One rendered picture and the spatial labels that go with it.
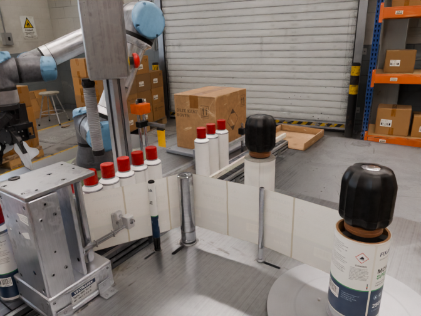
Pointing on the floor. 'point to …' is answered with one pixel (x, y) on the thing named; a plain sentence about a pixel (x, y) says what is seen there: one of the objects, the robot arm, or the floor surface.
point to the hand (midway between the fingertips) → (14, 168)
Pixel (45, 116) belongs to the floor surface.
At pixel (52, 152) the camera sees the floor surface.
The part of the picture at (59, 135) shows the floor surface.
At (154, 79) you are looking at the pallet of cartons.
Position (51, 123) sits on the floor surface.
